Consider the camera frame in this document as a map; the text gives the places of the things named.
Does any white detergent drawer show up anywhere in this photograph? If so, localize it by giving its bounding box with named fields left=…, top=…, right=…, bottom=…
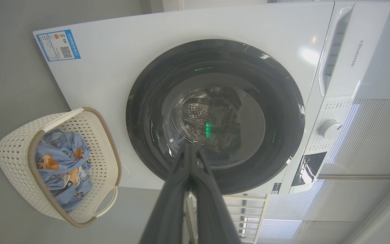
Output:
left=318, top=2, right=390, bottom=99

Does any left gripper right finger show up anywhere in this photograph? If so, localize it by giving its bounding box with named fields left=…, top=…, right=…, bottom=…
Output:
left=190, top=144, right=243, bottom=244

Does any stainless steel washing machine drum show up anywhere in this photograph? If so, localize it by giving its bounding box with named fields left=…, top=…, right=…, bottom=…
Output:
left=173, top=84, right=266, bottom=170

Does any blue white energy label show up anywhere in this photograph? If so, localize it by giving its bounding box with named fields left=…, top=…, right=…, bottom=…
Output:
left=36, top=29, right=81, bottom=62

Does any blue cartoon print garment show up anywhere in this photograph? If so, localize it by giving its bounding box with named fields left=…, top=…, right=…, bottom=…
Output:
left=44, top=169, right=94, bottom=212
left=35, top=129, right=92, bottom=177

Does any white washing machine dial knob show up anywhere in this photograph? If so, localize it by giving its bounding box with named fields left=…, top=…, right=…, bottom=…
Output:
left=319, top=119, right=343, bottom=140

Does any white front-load washing machine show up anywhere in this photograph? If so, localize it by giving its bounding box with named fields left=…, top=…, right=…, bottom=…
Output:
left=33, top=0, right=390, bottom=196

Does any cream perforated laundry basket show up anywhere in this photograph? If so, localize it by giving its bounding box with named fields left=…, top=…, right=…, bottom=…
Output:
left=0, top=107, right=122, bottom=228

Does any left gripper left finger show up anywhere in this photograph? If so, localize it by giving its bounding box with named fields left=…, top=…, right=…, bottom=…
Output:
left=139, top=144, right=192, bottom=244

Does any white slatted railing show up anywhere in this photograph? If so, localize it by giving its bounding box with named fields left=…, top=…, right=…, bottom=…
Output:
left=185, top=193, right=270, bottom=244

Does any dark round washer door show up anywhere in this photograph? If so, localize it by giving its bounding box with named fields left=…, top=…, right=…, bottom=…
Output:
left=126, top=39, right=306, bottom=195

